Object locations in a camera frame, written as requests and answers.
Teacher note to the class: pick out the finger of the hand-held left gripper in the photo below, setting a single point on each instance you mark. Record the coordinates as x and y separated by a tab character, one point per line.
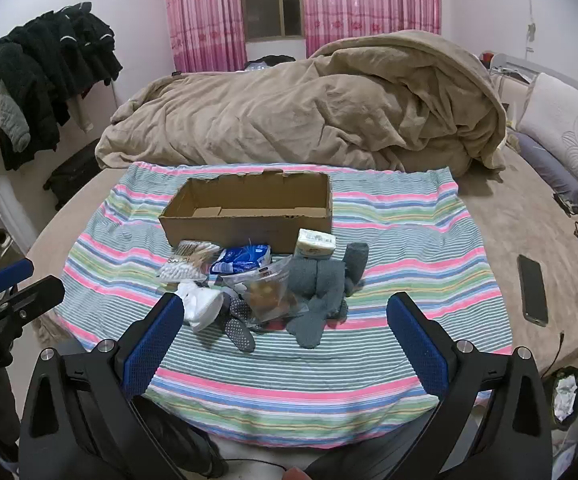
34	295
11	272

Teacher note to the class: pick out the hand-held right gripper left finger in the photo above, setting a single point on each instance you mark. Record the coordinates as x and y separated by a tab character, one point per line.
154	345

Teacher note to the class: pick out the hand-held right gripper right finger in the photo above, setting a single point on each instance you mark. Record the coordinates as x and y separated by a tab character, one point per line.
419	345

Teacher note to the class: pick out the white cotton pad pack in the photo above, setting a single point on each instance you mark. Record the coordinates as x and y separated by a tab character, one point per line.
201	307

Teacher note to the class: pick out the grey dotted socks pair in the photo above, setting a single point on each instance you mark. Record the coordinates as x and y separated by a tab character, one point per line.
239	330

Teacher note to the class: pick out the cotton swab pack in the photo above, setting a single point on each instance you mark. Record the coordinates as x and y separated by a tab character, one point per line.
189	260

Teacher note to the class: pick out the grey fuzzy socks pair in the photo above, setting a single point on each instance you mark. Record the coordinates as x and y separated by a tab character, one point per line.
319	285

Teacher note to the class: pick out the blue tissue pack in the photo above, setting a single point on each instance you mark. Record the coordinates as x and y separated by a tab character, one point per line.
241	257

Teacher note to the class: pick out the clear zip bag of snacks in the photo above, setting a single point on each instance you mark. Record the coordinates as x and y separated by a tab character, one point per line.
269	295

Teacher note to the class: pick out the small white yellow packet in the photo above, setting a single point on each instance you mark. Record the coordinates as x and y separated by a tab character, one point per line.
314	244

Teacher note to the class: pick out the brown cardboard box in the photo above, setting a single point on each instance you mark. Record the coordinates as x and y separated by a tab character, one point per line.
249	232

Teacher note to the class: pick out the black suitcase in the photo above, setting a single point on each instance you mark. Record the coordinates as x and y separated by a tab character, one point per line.
74	175

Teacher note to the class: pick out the black smartphone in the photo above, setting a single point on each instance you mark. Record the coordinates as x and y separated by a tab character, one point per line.
533	290

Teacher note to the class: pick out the striped cloth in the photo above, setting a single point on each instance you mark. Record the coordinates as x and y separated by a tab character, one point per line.
279	390

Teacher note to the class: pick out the grey quilted garment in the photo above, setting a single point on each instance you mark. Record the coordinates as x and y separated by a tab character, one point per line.
14	120

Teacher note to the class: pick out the trash bin with bag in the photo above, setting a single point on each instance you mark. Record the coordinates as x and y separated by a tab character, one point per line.
564	395

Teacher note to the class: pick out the pile of black clothes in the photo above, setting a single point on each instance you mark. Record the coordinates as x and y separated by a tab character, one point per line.
54	70

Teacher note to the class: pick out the grey pillow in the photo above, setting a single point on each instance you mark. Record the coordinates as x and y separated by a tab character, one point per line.
549	165

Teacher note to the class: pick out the beige blanket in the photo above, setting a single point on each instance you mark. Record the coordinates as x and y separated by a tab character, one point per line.
294	120

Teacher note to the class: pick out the white embroidered pillow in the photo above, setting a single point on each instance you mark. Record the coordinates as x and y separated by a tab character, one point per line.
564	125

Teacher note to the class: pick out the black bag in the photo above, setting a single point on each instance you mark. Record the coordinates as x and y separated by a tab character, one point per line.
269	61

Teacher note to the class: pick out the pink floral curtain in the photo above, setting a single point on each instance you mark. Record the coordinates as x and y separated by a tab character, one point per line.
204	15
369	0

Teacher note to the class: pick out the window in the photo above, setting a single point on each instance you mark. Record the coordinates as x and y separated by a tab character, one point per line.
269	0

